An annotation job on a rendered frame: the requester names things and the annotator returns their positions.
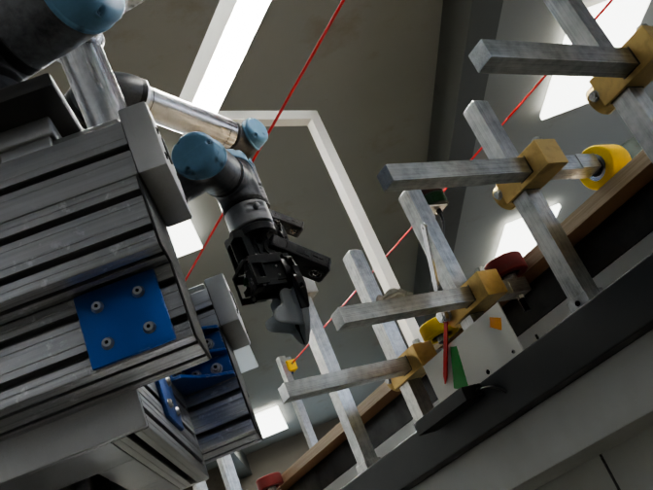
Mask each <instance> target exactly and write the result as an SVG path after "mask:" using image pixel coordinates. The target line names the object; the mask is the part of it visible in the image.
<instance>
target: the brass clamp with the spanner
mask: <svg viewBox="0 0 653 490"><path fill-rule="evenodd" d="M466 286H468V287H469V288H470V290H471V292H472V294H473V296H474V298H475V301H474V302H473V303H472V304H471V305H469V306H468V307H467V308H462V309H456V310H451V311H450V312H451V314H452V318H451V321H450V322H448V325H449V326H451V327H453V328H456V329H458V328H461V327H462V326H461V324H460V322H461V321H462V320H463V319H464V318H466V317H467V316H468V315H469V314H473V313H478V312H485V311H486V310H487V309H488V308H490V307H491V306H492V305H493V304H494V303H495V302H496V301H498V300H499V299H500V298H501V297H502V296H504V295H505V294H506V293H507V292H508V291H507V289H506V287H505V285H504V283H503V281H502V280H501V278H500V276H499V274H498V271H497V270H496V269H488V270H481V271H476V272H475V273H474V274H473V275H472V276H471V277H470V278H469V279H468V280H467V281H466V282H465V283H463V284H462V285H461V287H466Z"/></svg>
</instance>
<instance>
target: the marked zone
mask: <svg viewBox="0 0 653 490"><path fill-rule="evenodd" d="M450 350H451V361H452V371H453V382H454V389H459V388H462V387H465V386H468V384H467V381H466V377H465V374H464V368H463V365H462V362H461V358H460V355H459V351H458V348H457V346H454V347H450Z"/></svg>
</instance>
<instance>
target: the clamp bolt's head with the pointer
mask: <svg viewBox="0 0 653 490"><path fill-rule="evenodd" d="M447 312H448V314H449V320H448V322H450V321H451V318H452V314H451V312H450V311H447ZM436 317H437V320H438V321H440V322H442V321H443V319H444V316H443V313H442V312H440V313H437V314H436ZM448 322H446V323H444V333H443V378H444V383H445V384H446V381H447V377H448Z"/></svg>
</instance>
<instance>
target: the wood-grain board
mask: <svg viewBox="0 0 653 490"><path fill-rule="evenodd" d="M652 179H653V163H652V162H651V160H650V159H649V157H648V156H647V154H646V153H645V151H644V150H642V151H641V152H640V153H638V154H637V155H636V156H635V157H634V158H633V159H632V160H631V161H629V162H628V163H627V164H626V165H625V166H624V167H623V168H622V169H620V170H619V171H618V172H617V173H616V174H615V175H614V176H613V177H612V178H610V179H609V180H608V181H607V182H606V183H605V184H604V185H603V186H602V187H600V188H599V189H598V190H597V191H596V192H595V193H594V194H593V195H591V196H590V197H589V198H588V199H587V200H586V201H585V202H584V203H583V204H581V205H580V206H579V207H578V208H577V209H576V210H575V211H574V212H573V213H571V214H570V215H569V216H568V217H567V218H566V219H565V220H564V221H563V222H561V223H560V225H561V226H562V228H563V230H564V232H565V233H566V235H567V237H568V239H569V241H570V242H571V244H572V246H574V245H576V244H577V243H578V242H579V241H580V240H581V239H583V238H584V237H585V236H586V235H587V234H589V233H590V232H591V231H592V230H593V229H594V228H596V227H597V226H598V225H599V224H600V223H602V222H603V221H604V220H605V219H606V218H608V217H609V216H610V215H611V214H612V213H613V212H615V211H616V210H617V209H618V208H619V207H620V206H622V205H623V204H624V203H625V202H626V201H628V200H629V199H630V198H631V197H632V196H633V195H635V194H636V193H637V192H638V191H640V190H641V189H642V188H643V187H644V186H645V185H647V184H648V183H649V182H650V181H651V180H652ZM523 258H524V260H525V262H526V264H527V265H528V269H527V271H526V272H525V273H524V274H523V275H522V276H520V277H523V276H525V277H526V279H527V281H528V283H529V284H531V282H532V281H533V280H534V279H535V278H537V277H538V276H539V275H540V274H541V273H542V272H544V271H545V270H546V269H547V268H548V267H550V266H549V264H548V262H547V261H546V260H545V258H544V256H543V255H542V253H541V251H540V249H539V247H538V246H537V245H536V246H535V247H533V248H532V249H531V250H530V251H529V252H528V253H527V254H526V255H525V256H524V257H523ZM463 331H464V330H463V328H459V329H458V331H457V332H456V333H455V334H454V335H452V336H451V337H450V339H449V340H448V343H450V342H452V341H453V340H454V339H455V338H456V337H457V336H459V335H460V334H461V333H462V332H463ZM399 394H401V391H399V392H396V391H394V390H392V389H390V388H389V386H388V385H387V383H386V382H384V383H383V384H382V385H380V386H379V387H378V388H377V389H376V390H375V391H374V392H373V393H372V394H370V395H369V396H368V397H367V398H366V399H365V400H364V401H363V402H361V403H360V404H359V405H358V406H357V409H358V412H359V414H360V416H361V420H362V423H363V424H365V423H366V422H367V421H369V420H370V419H371V418H372V417H373V416H375V415H376V414H377V413H378V412H379V411H380V410H382V409H383V408H384V407H385V406H386V405H387V404H389V403H390V402H391V401H392V400H394V399H395V398H396V397H397V396H398V395H399ZM346 439H347V437H346V434H345V432H344V429H343V427H342V424H341V422H339V423H338V424H337V425H336V426H335V427H334V428H333V429H331V430H330V431H329V432H328V433H327V434H326V435H325V436H324V437H322V438H321V439H320V440H319V441H318V442H317V443H316V444H315V445H313V446H312V447H311V448H310V449H309V450H308V451H307V452H306V453H305V454H303V455H302V456H301V457H300V458H299V459H298V460H297V461H296V462H295V463H293V464H292V465H291V466H290V467H289V468H288V469H287V470H286V471H285V472H283V473H282V474H281V476H282V478H283V481H284V483H283V484H282V485H281V486H279V487H277V490H280V489H281V490H288V489H289V488H290V487H292V486H293V485H294V484H295V483H296V482H298V481H299V480H300V479H301V478H302V477H303V476H305V475H306V474H307V473H308V472H309V471H311V470H312V469H313V468H314V467H315V466H317V465H318V464H319V463H320V462H321V461H322V460H324V458H325V457H326V456H327V455H328V454H330V453H331V452H332V451H333V450H334V449H336V448H337V447H338V446H339V445H340V444H341V443H343V442H344V441H345V440H346Z"/></svg>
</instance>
